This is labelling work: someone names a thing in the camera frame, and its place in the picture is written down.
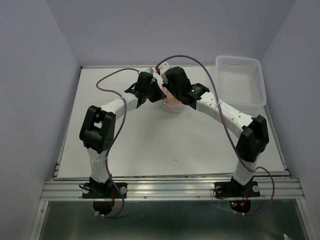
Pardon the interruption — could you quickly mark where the beige bra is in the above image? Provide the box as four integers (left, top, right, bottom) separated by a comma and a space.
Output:
165, 92, 181, 105

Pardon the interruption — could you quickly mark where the white mesh laundry bag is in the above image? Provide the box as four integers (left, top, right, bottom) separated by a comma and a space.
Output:
162, 98, 185, 114

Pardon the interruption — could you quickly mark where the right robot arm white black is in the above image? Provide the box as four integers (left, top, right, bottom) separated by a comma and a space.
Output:
156, 64, 269, 195

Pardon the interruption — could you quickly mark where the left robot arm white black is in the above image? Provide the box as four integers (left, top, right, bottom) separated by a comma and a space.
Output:
79, 68, 165, 198

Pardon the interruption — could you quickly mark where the white plastic basket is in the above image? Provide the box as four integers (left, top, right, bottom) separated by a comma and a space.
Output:
215, 55, 267, 108

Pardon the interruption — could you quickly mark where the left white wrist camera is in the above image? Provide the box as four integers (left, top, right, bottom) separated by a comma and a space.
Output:
145, 67, 154, 75

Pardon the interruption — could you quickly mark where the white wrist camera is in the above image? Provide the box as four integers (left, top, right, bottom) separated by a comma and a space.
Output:
155, 61, 172, 83
145, 67, 154, 75

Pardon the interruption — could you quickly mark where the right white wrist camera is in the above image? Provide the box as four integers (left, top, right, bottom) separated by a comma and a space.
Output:
155, 61, 172, 83

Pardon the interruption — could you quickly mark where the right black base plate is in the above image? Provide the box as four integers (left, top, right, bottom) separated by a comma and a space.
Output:
213, 181, 261, 199

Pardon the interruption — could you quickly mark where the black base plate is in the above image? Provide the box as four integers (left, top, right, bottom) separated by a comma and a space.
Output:
213, 181, 261, 199
79, 181, 122, 200

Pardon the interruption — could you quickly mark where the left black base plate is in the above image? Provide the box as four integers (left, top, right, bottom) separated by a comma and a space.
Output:
79, 181, 122, 200

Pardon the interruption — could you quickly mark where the aluminium mounting rail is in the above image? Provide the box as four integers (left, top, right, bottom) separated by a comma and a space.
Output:
40, 176, 305, 202

